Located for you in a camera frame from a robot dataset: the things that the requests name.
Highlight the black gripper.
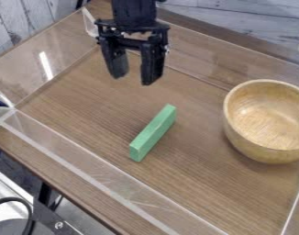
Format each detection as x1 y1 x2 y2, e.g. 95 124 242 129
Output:
94 17 172 86

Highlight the green rectangular block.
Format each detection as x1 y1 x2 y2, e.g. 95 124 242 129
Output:
128 105 176 162

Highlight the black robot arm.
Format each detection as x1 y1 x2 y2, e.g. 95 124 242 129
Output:
95 0 171 85

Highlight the brown wooden bowl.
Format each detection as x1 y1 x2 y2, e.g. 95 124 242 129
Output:
223 79 299 164

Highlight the black table leg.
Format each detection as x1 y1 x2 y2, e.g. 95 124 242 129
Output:
38 183 52 207

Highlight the clear acrylic corner bracket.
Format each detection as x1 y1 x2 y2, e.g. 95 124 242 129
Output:
83 7 99 38

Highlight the clear acrylic tray wall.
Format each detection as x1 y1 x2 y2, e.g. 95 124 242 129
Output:
0 12 299 235

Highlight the black cable loop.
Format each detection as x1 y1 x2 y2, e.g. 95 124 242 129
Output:
0 196 36 235

